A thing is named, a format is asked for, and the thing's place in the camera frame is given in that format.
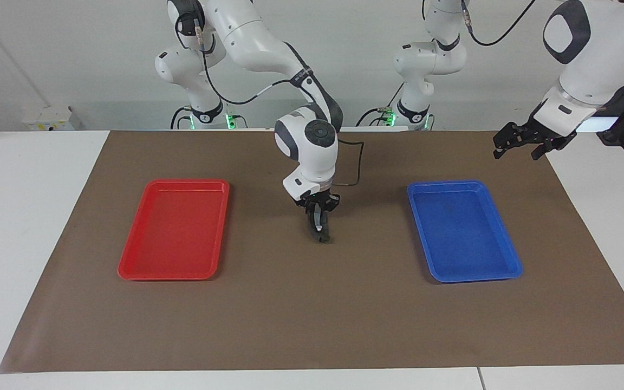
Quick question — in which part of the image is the curved brake shoe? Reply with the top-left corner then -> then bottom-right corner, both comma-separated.
307,209 -> 334,243

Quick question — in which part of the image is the brown table mat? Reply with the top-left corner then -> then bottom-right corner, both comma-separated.
0,130 -> 624,374

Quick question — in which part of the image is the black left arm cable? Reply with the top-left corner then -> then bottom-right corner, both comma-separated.
461,0 -> 537,47

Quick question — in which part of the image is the black velcro cable strap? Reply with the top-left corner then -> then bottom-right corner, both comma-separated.
292,66 -> 316,90

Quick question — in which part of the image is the red plastic tray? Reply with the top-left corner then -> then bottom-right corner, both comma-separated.
118,179 -> 230,281

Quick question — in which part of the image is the white wall socket box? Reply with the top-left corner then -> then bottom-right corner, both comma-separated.
22,106 -> 75,132

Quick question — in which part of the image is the black base cable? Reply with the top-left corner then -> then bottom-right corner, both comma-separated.
356,107 -> 397,128
170,106 -> 192,131

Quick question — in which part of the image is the blue plastic tray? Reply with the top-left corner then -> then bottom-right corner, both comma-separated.
407,180 -> 524,283

